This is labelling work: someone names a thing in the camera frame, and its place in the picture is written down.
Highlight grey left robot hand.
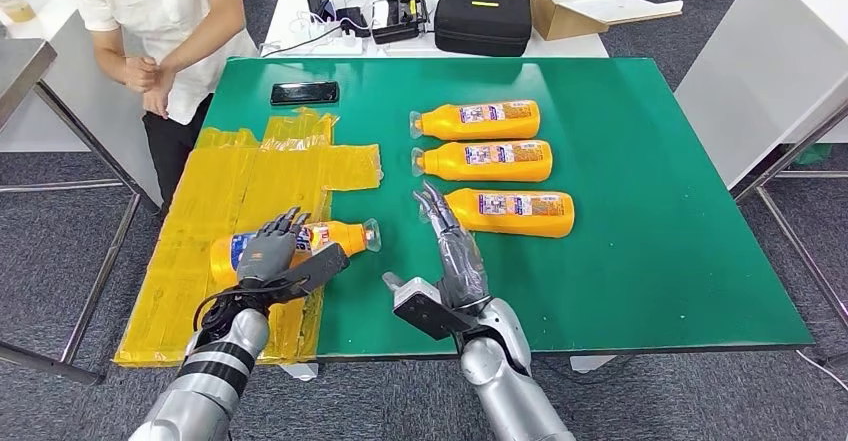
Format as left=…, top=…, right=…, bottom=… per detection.
left=236, top=207, right=313, bottom=290

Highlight person's left hand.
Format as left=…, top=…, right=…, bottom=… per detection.
left=142, top=70, right=177, bottom=120

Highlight person's right hand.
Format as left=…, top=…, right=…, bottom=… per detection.
left=122, top=55, right=162, bottom=93

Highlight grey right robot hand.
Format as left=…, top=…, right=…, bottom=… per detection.
left=382, top=180, right=492, bottom=312

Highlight orange detergent bottle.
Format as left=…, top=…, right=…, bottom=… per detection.
left=408, top=100, right=542, bottom=142
left=209, top=218, right=383, bottom=287
left=437, top=188, right=576, bottom=239
left=410, top=139, right=554, bottom=184

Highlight black smartphone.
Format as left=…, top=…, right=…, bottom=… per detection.
left=270, top=80, right=340, bottom=107

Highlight person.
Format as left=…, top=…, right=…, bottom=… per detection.
left=66, top=0, right=260, bottom=211

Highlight white table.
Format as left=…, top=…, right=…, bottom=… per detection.
left=0, top=0, right=164, bottom=207
left=259, top=0, right=611, bottom=60
left=673, top=0, right=848, bottom=191

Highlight yellow tape mat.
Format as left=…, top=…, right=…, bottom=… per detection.
left=113, top=107, right=384, bottom=368

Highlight white table foot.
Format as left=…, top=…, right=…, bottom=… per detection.
left=283, top=361, right=321, bottom=383
left=569, top=355, right=617, bottom=374

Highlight steel table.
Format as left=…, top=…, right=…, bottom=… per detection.
left=0, top=39, right=164, bottom=386
left=730, top=100, right=848, bottom=370

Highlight white power strip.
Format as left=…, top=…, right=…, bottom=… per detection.
left=307, top=32, right=364, bottom=56

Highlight black power adapter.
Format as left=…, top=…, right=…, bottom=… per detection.
left=335, top=5, right=372, bottom=38

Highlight black carrying case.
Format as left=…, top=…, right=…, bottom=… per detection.
left=433, top=0, right=534, bottom=58

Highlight black desktop device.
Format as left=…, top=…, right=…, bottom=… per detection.
left=370, top=0, right=431, bottom=46

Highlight open cardboard box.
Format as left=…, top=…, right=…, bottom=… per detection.
left=518, top=0, right=684, bottom=42

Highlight white packing sheet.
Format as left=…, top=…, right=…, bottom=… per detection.
left=539, top=0, right=684, bottom=27

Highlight green plastic crate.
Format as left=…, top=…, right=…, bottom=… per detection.
left=792, top=144, right=835, bottom=166

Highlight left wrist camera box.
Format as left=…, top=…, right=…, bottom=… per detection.
left=261, top=243, right=351, bottom=307

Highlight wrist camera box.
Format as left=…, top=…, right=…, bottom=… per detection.
left=392, top=277, right=478, bottom=342
left=261, top=243, right=351, bottom=307

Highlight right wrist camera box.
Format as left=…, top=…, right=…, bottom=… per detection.
left=392, top=277, right=478, bottom=342

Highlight white floor cable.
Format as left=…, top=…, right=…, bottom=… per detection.
left=794, top=350, right=848, bottom=394

